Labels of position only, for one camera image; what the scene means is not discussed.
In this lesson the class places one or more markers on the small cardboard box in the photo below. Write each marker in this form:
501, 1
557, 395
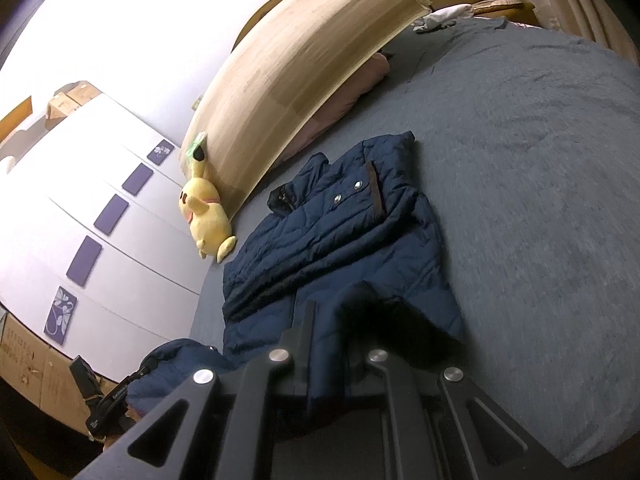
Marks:
75, 97

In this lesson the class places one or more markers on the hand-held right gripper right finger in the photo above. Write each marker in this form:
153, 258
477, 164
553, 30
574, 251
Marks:
385, 375

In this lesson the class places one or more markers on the bed with blue sheet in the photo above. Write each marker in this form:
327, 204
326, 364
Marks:
525, 185

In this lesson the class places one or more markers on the large printed cardboard box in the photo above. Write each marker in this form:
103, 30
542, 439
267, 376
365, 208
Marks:
35, 375

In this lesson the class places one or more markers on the wooden headboard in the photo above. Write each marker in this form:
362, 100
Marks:
310, 50

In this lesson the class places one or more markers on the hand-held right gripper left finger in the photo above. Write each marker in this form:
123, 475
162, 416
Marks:
300, 340

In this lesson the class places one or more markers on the white wardrobe with purple panels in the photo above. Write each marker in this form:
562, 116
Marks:
75, 185

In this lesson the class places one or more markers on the yellow plush toy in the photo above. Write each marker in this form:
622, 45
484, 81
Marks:
207, 215

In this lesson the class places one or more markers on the pink pillow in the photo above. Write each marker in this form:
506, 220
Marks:
345, 95

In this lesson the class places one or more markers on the navy puffer jacket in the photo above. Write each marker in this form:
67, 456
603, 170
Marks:
340, 240

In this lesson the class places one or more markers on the beige curtain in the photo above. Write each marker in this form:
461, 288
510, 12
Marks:
575, 0

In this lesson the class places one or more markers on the white grey cloth pile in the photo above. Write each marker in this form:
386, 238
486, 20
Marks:
442, 16

